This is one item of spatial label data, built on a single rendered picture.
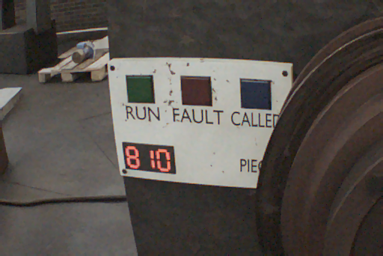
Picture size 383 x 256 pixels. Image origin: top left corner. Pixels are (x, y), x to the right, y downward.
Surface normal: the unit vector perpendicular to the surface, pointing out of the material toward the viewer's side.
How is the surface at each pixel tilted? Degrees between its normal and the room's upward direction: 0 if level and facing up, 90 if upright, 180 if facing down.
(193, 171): 90
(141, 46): 90
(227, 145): 90
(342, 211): 90
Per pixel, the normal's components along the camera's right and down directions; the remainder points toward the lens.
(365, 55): -0.30, 0.39
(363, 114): -0.73, -0.48
